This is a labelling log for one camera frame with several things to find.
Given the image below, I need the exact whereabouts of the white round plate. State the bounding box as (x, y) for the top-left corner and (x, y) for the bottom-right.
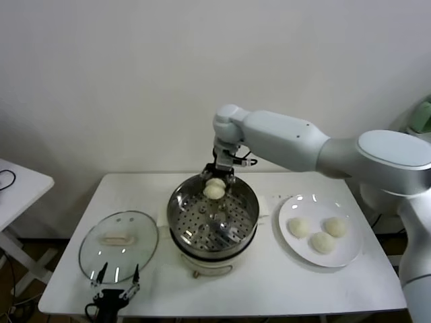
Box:
(277, 194), (364, 269)

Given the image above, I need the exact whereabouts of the white folding side table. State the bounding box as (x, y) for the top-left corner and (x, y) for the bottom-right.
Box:
(0, 158), (56, 297)

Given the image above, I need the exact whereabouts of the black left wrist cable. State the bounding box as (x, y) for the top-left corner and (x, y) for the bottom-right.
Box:
(84, 301), (99, 320)

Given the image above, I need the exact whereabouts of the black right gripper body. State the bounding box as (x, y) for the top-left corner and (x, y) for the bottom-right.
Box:
(203, 163), (237, 180)

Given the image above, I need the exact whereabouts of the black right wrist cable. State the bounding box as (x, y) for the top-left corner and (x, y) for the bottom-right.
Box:
(232, 151), (259, 168)

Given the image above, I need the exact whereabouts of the perforated steel steamer basket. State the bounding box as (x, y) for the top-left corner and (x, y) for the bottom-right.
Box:
(157, 172), (272, 253)

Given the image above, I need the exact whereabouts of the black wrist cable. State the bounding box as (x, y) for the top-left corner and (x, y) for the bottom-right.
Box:
(232, 151), (259, 168)
(84, 301), (99, 320)

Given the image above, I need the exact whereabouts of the black floor cable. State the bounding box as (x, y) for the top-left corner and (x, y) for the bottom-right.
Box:
(0, 252), (18, 299)

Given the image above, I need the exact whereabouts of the white steamed baozi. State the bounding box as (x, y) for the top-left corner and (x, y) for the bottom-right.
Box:
(287, 217), (311, 239)
(203, 178), (226, 200)
(309, 231), (337, 254)
(323, 217), (347, 238)

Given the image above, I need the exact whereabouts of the cream electric cooker base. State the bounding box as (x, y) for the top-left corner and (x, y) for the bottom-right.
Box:
(158, 215), (270, 280)

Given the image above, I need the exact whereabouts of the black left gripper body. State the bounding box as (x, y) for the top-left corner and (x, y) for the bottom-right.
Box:
(94, 288), (131, 323)

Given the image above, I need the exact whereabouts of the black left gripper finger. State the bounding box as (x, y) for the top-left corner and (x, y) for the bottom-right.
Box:
(120, 264), (141, 301)
(90, 263), (108, 301)

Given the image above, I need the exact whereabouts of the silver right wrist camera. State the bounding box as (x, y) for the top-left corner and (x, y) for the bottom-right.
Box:
(214, 141), (240, 171)

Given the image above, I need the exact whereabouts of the glass lid with cream handle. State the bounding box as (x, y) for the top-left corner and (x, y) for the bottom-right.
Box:
(78, 211), (160, 283)

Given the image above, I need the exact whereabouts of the thin black looped cable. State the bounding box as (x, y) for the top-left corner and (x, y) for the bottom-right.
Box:
(0, 170), (18, 193)

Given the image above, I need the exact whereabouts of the pale green container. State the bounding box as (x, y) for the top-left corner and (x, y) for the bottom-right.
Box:
(411, 96), (431, 133)

